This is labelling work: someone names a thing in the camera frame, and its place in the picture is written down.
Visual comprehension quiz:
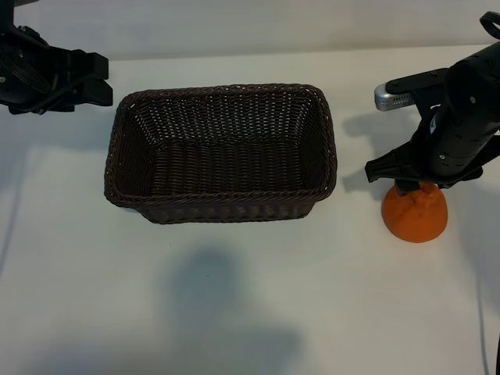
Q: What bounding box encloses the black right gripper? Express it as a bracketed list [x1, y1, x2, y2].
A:
[365, 105, 488, 196]

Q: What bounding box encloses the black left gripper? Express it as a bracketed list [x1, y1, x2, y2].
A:
[0, 25, 114, 116]

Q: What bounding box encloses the orange fruit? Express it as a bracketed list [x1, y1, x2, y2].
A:
[381, 182, 449, 244]

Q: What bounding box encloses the dark brown woven basket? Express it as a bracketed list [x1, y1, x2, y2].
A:
[103, 82, 338, 226]

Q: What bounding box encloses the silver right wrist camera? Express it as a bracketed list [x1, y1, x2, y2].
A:
[373, 84, 415, 113]

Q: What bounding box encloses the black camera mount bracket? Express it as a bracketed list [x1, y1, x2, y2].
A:
[384, 68, 448, 97]

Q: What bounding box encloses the black hanging cable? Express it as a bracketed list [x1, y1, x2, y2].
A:
[479, 11, 500, 375]

